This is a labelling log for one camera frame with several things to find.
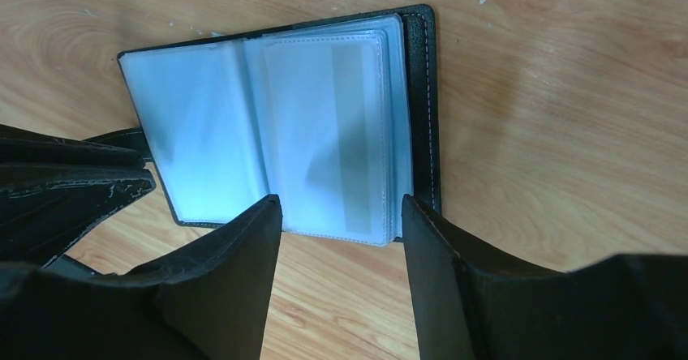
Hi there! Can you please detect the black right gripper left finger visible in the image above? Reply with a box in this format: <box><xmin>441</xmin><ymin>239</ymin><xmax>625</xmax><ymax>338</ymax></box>
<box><xmin>1</xmin><ymin>195</ymin><xmax>282</xmax><ymax>359</ymax></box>

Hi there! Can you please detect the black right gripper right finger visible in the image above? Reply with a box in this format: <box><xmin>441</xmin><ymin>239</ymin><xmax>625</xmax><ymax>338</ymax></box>
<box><xmin>402</xmin><ymin>196</ymin><xmax>687</xmax><ymax>359</ymax></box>

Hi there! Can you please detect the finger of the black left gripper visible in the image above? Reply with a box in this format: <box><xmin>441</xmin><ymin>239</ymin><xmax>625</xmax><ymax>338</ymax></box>
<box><xmin>1</xmin><ymin>125</ymin><xmax>147</xmax><ymax>169</ymax></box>
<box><xmin>1</xmin><ymin>165</ymin><xmax>156</xmax><ymax>266</ymax></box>

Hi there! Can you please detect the black leather card holder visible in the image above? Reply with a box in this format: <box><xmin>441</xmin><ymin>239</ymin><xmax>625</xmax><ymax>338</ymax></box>
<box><xmin>96</xmin><ymin>4</ymin><xmax>441</xmax><ymax>246</ymax></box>

